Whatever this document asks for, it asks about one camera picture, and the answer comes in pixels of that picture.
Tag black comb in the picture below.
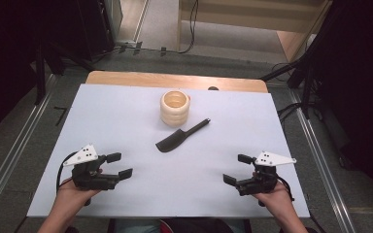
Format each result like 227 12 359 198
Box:
154 117 212 153

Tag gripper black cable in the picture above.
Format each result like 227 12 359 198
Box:
55 150 79 195
276 174 295 202

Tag wooden table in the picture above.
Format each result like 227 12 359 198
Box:
85 71 269 94

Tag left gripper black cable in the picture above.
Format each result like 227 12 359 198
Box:
55 150 79 195

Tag person's left hand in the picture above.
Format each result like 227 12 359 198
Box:
53 177 102 215

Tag black curtain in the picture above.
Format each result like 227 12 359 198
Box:
310 0 373 202
0 0 79 145

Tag person's right hand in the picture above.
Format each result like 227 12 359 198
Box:
253 180 294 217

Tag cream ribbed cup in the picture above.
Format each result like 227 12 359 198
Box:
159 89 191 127

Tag light wooden shelf unit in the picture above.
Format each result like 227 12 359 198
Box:
177 0 333 62

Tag white table board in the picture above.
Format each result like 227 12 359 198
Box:
26 83 311 218

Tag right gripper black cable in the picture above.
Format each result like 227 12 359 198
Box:
276 174 295 202

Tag black metal stand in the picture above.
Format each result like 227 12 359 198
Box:
260 0 338 119
33 38 95 106

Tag black floor cables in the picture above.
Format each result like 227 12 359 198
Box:
276 102 305 122

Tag hanging black cable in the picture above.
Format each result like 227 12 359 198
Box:
178 0 199 54

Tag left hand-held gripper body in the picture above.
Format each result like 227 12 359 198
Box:
62 144 121 192

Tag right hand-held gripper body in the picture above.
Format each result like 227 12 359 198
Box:
235 150 297 197

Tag person's lap clothing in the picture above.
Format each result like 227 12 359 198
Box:
108 217 252 233

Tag black cabinet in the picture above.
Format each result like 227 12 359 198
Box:
77 0 116 61

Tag aluminium floor rail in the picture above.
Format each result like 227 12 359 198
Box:
288 88 357 233
0 74 59 224

